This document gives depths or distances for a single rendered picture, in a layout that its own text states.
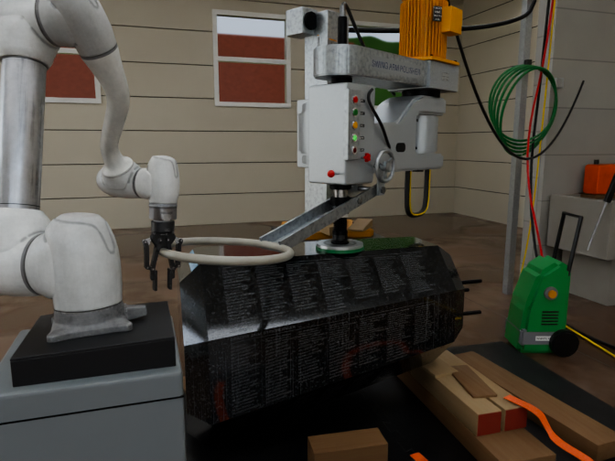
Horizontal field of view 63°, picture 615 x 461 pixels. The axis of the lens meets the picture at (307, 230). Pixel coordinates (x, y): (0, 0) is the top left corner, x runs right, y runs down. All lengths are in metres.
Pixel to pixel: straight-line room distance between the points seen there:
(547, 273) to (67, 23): 2.85
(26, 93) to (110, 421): 0.81
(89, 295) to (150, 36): 7.24
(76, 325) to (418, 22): 2.12
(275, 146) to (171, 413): 7.42
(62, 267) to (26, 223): 0.17
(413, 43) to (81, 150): 6.24
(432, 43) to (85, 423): 2.24
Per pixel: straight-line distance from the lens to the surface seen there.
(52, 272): 1.27
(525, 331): 3.44
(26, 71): 1.47
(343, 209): 2.19
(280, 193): 8.50
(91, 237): 1.24
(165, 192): 1.68
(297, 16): 3.16
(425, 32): 2.73
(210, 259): 1.60
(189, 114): 8.22
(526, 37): 4.64
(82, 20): 1.42
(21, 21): 1.49
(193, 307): 2.01
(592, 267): 4.80
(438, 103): 2.76
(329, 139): 2.16
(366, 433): 2.21
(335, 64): 2.15
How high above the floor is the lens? 1.29
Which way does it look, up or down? 10 degrees down
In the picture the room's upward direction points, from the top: straight up
